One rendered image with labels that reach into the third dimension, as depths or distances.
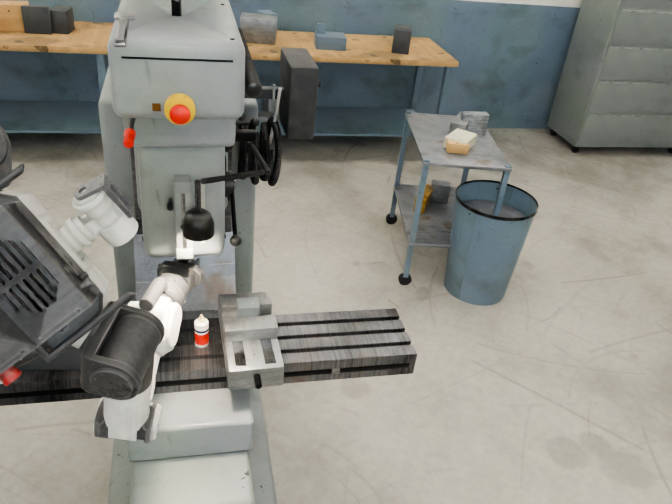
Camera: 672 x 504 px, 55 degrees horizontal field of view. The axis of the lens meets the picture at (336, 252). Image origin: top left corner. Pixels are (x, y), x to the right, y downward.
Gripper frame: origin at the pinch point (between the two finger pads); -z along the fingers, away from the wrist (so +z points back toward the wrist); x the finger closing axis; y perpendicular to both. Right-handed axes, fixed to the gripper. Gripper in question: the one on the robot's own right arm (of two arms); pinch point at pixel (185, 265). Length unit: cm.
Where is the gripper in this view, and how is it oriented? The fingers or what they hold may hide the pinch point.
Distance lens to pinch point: 178.5
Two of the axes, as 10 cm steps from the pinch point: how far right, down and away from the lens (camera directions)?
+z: -1.2, 5.1, -8.5
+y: -0.9, 8.5, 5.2
